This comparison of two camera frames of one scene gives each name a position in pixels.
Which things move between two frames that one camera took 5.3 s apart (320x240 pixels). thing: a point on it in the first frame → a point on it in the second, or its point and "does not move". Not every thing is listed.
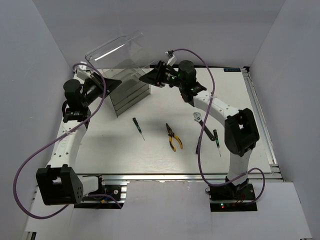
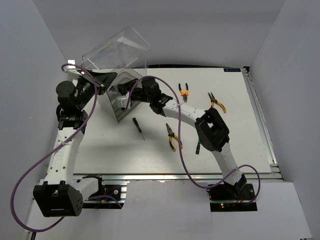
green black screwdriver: [198, 146] does not move
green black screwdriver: [139, 128] does not move
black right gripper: [151, 77] → [124, 88]
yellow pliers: [171, 135] does not move
